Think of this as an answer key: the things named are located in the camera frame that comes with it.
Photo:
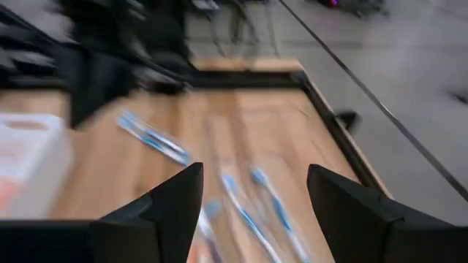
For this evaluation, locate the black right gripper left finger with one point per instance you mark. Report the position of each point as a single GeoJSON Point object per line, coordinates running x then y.
{"type": "Point", "coordinates": [164, 226]}

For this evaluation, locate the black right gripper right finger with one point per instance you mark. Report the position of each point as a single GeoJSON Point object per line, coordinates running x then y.
{"type": "Point", "coordinates": [365, 226]}

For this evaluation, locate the white plastic bin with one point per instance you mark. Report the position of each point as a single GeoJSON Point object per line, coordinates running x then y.
{"type": "Point", "coordinates": [33, 157]}

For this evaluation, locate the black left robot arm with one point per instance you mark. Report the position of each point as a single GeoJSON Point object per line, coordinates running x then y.
{"type": "Point", "coordinates": [109, 55]}

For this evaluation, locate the orange white wrapped toothbrush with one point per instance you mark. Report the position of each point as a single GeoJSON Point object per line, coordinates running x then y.
{"type": "Point", "coordinates": [195, 254]}

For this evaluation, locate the blue white wrapped toothbrush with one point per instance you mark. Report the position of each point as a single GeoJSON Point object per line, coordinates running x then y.
{"type": "Point", "coordinates": [279, 210]}
{"type": "Point", "coordinates": [241, 212]}

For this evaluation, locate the black table clamp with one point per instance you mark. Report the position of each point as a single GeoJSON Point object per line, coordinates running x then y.
{"type": "Point", "coordinates": [347, 118]}

